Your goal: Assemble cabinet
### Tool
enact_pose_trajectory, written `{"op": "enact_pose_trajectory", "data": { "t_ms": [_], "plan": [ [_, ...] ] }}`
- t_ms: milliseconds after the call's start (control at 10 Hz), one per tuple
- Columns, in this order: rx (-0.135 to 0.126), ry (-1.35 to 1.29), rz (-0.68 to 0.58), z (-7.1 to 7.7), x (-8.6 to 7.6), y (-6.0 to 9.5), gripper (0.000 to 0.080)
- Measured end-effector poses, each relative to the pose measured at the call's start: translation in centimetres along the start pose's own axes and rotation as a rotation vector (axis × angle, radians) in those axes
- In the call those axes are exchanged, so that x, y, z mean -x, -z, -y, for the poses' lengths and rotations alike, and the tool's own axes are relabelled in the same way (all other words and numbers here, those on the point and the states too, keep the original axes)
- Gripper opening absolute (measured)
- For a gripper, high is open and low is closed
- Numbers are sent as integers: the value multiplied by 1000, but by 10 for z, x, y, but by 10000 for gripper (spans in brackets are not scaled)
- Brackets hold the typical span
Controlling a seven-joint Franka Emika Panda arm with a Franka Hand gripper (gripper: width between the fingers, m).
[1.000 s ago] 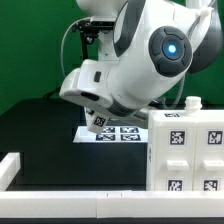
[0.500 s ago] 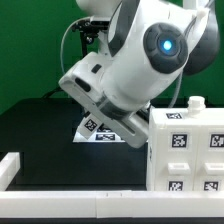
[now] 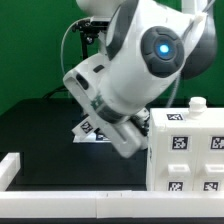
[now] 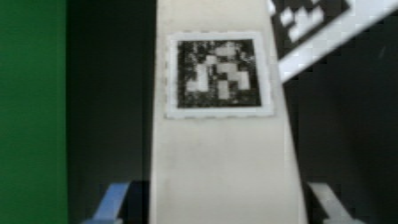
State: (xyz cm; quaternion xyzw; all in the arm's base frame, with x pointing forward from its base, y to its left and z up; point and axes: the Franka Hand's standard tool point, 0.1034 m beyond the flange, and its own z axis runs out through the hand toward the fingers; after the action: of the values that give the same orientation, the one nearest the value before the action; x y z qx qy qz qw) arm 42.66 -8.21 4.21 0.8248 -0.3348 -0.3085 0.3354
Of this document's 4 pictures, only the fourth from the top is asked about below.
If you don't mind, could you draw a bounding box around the white marker sheet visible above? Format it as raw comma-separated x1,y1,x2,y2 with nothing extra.
269,0,398,81

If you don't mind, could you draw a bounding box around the white cabinet block with markers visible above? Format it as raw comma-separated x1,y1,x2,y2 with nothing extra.
150,0,308,224

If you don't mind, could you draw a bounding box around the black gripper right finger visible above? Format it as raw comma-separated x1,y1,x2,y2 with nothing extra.
308,182,366,224

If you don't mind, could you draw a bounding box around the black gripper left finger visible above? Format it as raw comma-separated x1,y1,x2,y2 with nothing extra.
82,182,130,224

